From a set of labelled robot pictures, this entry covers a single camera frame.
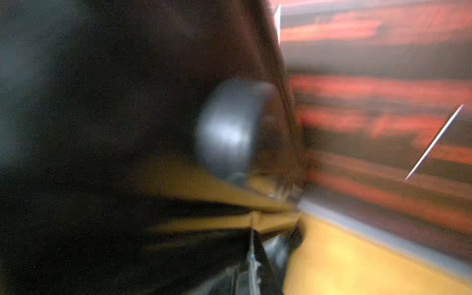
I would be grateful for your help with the black hard-shell suitcase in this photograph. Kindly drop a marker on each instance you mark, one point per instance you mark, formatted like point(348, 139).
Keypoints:
point(136, 138)

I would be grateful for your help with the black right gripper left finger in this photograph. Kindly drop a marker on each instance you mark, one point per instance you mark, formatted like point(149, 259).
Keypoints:
point(236, 267)

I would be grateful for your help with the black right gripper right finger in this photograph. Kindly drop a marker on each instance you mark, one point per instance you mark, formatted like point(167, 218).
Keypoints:
point(266, 273)

